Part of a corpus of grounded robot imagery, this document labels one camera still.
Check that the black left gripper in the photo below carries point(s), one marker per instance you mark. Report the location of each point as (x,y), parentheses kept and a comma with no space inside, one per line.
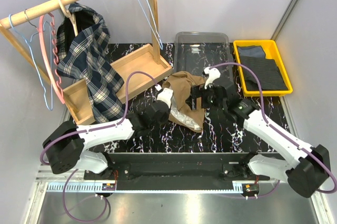
(166,118)

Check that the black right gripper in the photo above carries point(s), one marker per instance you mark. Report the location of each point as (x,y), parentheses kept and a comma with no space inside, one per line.
(197,91)

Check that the tan brown garment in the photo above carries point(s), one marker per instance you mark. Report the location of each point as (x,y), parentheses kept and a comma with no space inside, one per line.
(181,113)

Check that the navy plaid skirt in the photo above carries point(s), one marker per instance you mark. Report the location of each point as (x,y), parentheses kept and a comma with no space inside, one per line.
(83,56)

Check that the light wooden hanger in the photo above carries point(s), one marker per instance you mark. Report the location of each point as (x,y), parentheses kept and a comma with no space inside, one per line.
(69,15)

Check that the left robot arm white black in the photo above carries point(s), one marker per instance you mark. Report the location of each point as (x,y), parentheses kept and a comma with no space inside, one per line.
(68,146)

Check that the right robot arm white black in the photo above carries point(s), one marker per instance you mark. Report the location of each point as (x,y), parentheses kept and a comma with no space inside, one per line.
(304,167)

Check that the pink plastic hanger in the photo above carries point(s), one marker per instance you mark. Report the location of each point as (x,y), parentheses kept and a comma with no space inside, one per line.
(54,77)

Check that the grey plastic bin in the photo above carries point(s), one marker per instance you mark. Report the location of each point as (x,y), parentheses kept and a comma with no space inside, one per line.
(195,51)

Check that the wooden clothes rack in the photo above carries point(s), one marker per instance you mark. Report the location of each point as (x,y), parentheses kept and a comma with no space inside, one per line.
(147,59)

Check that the blue grey folded cloth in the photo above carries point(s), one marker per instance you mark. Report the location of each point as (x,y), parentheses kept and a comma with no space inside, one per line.
(251,51)

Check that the dark grey folded cloth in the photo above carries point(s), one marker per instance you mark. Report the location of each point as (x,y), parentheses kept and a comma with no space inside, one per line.
(266,71)

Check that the yellow plastic tray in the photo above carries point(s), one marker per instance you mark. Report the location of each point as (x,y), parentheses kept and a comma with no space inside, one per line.
(250,83)

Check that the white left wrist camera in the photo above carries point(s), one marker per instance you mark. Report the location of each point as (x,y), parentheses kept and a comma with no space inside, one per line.
(164,94)

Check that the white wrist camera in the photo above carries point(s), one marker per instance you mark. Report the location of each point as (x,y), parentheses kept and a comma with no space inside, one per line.
(164,94)
(211,75)

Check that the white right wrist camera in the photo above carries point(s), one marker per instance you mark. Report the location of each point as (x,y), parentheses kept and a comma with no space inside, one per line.
(211,75)

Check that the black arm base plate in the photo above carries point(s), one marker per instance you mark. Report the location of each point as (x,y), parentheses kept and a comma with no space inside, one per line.
(177,173)

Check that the aluminium mounting rail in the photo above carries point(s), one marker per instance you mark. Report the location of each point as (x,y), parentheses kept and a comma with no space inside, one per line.
(73,181)

